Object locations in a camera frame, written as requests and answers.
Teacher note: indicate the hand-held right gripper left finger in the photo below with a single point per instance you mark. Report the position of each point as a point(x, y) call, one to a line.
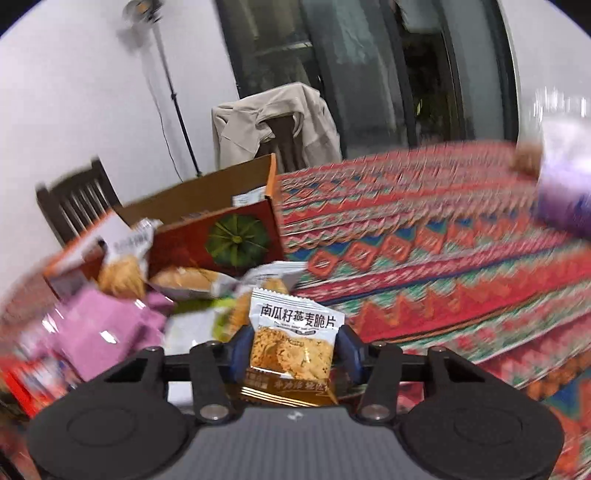
point(243, 350)

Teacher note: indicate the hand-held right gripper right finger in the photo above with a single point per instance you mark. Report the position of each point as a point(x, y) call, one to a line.
point(351, 350)

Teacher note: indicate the white cookie snack packet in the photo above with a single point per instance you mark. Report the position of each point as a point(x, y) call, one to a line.
point(295, 341)

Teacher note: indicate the pumpkin print cardboard box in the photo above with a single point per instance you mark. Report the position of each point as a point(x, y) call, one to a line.
point(184, 242)

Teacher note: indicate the green white snack packet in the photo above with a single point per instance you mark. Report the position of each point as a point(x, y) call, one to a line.
point(198, 323)

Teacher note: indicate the white flat snack packet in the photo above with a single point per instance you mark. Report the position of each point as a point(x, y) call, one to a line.
point(277, 277)

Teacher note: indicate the clear bread snack packet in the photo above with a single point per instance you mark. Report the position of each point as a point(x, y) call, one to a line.
point(194, 282)

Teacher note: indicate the pink snack packet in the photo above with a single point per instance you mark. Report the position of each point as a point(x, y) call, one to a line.
point(106, 337)

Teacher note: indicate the white crisp snack packet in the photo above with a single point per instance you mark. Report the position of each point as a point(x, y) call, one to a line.
point(124, 263)

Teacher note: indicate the dark wooden chair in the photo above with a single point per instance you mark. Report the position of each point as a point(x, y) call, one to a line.
point(78, 203)
point(284, 143)

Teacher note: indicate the red snack packet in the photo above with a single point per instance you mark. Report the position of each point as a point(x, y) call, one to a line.
point(32, 383)

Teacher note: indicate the beige jacket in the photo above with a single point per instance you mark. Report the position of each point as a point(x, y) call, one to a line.
point(240, 124)

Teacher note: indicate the black light stand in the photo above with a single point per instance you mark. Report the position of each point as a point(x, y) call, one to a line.
point(178, 106)

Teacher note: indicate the purple white plastic package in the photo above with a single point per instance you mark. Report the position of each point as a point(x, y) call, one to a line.
point(565, 175)

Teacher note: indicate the dark glass door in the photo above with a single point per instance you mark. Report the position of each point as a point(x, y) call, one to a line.
point(360, 69)

